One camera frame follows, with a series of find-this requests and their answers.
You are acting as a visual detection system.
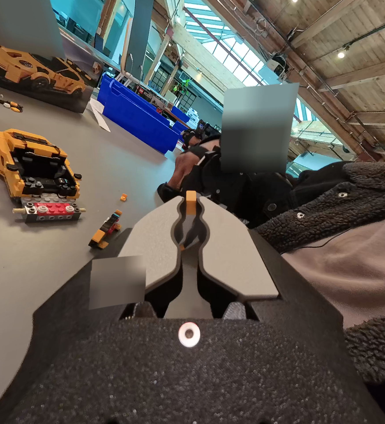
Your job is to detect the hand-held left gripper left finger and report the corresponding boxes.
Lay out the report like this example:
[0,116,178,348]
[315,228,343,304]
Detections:
[119,195,184,315]

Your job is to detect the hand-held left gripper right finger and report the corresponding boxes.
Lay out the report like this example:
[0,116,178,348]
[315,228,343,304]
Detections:
[196,196,279,315]

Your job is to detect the black red orange lego subassembly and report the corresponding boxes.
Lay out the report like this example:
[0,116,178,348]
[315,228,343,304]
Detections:
[88,209,123,250]

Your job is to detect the black lego set box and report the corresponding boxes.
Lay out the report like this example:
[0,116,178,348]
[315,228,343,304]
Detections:
[0,40,104,114]

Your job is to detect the orange lego car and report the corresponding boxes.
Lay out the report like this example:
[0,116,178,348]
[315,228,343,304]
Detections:
[0,129,87,223]

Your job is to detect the small orange black lego assembly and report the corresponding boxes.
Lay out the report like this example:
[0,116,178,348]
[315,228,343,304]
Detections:
[0,93,24,113]

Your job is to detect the person's right hand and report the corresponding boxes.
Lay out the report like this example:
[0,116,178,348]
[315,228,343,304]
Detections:
[167,151,201,191]

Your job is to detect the blue plastic bin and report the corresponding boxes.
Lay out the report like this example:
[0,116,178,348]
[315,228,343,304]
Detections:
[98,73,180,155]
[171,105,193,134]

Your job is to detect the white paper scrap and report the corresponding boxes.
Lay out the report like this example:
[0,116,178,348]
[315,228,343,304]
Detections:
[86,99,112,133]

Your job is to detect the dark grey fleece jacket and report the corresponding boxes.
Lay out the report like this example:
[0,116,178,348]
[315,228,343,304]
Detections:
[255,161,385,386]

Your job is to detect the grey divider panel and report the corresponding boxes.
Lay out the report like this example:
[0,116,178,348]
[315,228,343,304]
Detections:
[124,0,155,81]

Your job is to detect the beige sweatshirt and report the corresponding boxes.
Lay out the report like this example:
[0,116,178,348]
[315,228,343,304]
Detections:
[281,219,385,329]

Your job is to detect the ceiling-mounted device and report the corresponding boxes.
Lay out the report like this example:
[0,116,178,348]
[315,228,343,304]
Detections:
[266,55,291,80]

